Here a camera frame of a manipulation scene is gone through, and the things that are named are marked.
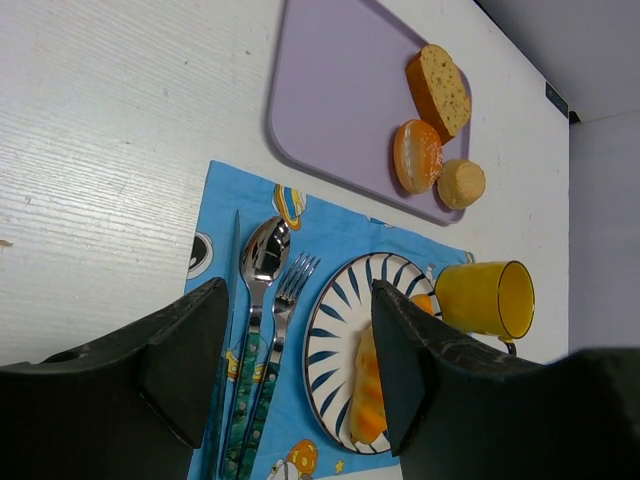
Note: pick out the steel knife green handle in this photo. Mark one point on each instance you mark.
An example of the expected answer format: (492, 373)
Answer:
(211, 446)

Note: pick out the orange croissant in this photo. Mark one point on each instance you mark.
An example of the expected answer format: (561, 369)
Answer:
(367, 421)

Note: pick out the toast bread slice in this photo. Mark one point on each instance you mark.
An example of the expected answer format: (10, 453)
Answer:
(438, 91)

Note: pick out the glazed round bun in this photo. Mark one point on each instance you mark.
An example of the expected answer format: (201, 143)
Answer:
(417, 156)

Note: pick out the right blue corner label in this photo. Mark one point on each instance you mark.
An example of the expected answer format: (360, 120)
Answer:
(556, 99)

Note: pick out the yellow mug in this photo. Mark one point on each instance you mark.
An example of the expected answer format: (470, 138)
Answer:
(488, 298)

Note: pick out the blue printed placemat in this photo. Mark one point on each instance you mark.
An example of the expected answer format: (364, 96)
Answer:
(294, 446)

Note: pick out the steel fork green handle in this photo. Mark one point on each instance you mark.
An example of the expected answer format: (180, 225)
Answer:
(285, 301)

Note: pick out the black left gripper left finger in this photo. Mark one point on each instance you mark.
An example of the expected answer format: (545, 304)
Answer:
(132, 404)

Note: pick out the steel spoon green handle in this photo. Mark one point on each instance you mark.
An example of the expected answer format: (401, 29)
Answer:
(263, 259)

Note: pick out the small pale muffin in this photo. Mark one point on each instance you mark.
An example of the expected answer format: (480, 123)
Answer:
(461, 183)

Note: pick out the blue striped white plate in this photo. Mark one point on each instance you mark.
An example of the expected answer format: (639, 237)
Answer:
(340, 313)

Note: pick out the lilac plastic tray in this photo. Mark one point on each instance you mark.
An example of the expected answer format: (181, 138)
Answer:
(340, 92)

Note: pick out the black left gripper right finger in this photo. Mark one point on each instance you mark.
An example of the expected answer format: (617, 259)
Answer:
(457, 408)

